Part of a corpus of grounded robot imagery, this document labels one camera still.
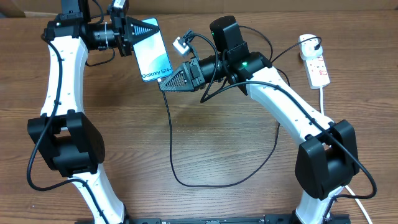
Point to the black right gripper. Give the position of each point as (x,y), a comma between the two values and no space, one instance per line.
(189,71)

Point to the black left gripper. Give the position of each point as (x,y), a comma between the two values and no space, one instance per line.
(134,25)

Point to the black smartphone blue screen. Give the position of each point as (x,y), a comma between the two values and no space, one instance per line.
(152,58)

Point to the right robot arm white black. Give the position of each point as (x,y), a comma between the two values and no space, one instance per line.
(327,158)

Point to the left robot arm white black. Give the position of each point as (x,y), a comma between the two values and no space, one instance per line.
(66,139)

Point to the white charger plug adapter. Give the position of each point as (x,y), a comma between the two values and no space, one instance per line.
(310,46)

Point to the white power strip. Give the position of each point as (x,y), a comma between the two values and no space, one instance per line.
(317,73)

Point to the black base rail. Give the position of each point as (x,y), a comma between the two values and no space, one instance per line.
(217,221)

